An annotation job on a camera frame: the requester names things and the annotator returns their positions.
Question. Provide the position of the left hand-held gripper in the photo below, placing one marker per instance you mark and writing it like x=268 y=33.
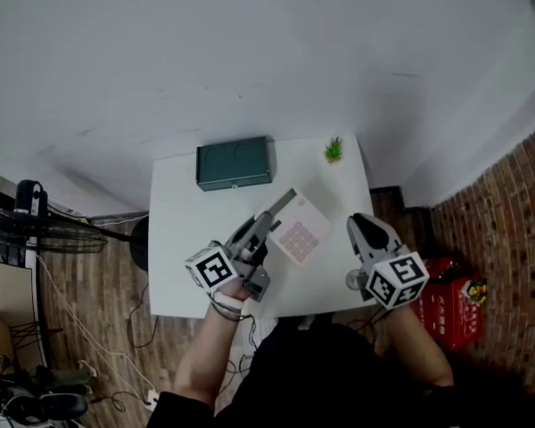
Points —
x=211 y=268

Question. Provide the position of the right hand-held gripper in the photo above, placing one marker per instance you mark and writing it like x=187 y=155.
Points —
x=397 y=279

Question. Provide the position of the white pink-keyed calculator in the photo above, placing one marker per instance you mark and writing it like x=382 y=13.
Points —
x=305 y=230

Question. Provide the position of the person's right forearm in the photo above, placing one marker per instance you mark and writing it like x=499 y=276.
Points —
x=421 y=350

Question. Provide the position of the person's left forearm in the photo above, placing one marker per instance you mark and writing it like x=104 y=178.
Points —
x=203 y=359

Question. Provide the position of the person's left hand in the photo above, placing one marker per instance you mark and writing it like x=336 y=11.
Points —
x=232 y=289

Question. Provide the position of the round grey table grommet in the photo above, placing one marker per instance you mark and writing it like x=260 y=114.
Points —
x=353 y=280

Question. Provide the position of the dark green metal box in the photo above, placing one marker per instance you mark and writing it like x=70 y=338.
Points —
x=232 y=163

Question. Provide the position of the white table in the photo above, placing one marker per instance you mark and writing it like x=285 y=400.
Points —
x=183 y=239

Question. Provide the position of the white wristband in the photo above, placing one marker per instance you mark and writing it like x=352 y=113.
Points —
x=227 y=302

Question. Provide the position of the small green potted plant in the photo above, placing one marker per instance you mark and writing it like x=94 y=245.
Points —
x=334 y=150

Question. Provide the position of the red plastic crate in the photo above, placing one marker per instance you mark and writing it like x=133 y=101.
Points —
x=450 y=315

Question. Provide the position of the person's black clothing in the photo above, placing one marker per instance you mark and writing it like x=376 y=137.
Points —
x=330 y=377

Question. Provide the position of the white power strip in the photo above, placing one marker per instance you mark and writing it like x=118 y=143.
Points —
x=152 y=400

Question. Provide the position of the black standing fan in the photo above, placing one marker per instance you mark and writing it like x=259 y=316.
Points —
x=35 y=232

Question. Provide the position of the beige board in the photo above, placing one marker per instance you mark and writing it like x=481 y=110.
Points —
x=6 y=292

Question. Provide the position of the black padded chair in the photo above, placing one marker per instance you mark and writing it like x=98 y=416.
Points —
x=64 y=406

